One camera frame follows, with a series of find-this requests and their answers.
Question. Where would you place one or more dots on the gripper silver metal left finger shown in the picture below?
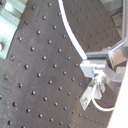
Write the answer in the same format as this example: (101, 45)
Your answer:
(85, 97)

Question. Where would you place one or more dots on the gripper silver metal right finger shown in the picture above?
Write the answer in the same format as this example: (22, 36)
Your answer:
(101, 64)

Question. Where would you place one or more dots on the aluminium bracket fixture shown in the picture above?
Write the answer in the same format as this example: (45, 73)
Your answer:
(10, 17)

